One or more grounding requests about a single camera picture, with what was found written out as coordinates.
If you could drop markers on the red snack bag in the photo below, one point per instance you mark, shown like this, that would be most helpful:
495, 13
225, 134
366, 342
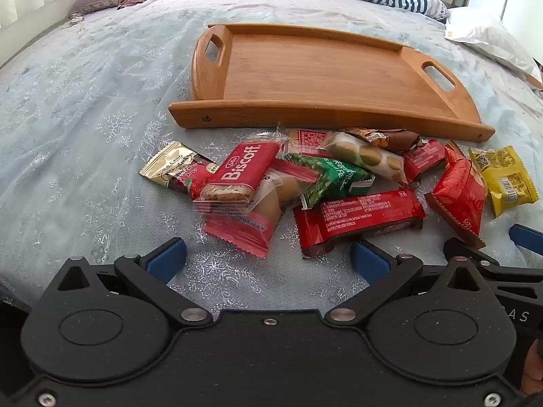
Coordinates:
460, 190

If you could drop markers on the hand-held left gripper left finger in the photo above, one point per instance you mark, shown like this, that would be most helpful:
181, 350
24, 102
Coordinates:
167, 258

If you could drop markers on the white pillow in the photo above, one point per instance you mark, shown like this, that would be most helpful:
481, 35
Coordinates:
488, 36

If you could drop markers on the yellow snack packet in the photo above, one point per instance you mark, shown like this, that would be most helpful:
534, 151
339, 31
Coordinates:
505, 178

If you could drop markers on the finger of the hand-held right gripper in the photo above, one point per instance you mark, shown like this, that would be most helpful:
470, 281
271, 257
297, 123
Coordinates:
526, 239
462, 250

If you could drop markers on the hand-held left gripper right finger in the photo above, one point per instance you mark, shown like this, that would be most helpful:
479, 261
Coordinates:
369, 260

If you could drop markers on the red biscuit packet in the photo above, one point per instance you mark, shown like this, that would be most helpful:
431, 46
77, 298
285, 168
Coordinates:
242, 167

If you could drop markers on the long red snack bar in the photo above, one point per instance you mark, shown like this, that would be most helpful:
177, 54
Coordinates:
360, 216

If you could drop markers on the brown chocolate packet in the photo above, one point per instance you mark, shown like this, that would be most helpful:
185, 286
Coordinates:
398, 140

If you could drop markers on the wooden serving tray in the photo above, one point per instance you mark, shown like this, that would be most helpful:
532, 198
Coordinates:
322, 76

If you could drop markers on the light blue snowflake bedspread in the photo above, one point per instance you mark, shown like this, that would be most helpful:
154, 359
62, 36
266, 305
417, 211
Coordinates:
85, 93

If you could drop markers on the cream round-biscuit packet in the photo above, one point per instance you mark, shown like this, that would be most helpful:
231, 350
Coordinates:
369, 157

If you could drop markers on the gold and red candy packet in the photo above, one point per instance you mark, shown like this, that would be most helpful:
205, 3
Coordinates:
169, 165

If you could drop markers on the dark red chocolate bar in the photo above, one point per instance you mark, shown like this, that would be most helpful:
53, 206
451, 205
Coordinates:
424, 159

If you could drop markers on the small white object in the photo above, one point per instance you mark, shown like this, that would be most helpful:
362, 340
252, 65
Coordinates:
76, 18

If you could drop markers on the person's right hand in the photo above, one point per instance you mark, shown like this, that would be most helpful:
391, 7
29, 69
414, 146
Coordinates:
532, 366

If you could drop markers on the clear packet with red label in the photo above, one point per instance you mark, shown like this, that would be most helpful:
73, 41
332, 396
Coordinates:
305, 140

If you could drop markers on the wooden bed frame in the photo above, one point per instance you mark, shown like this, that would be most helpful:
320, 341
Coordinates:
535, 81

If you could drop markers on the green snack packet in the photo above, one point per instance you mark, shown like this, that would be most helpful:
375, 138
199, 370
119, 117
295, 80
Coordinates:
335, 176

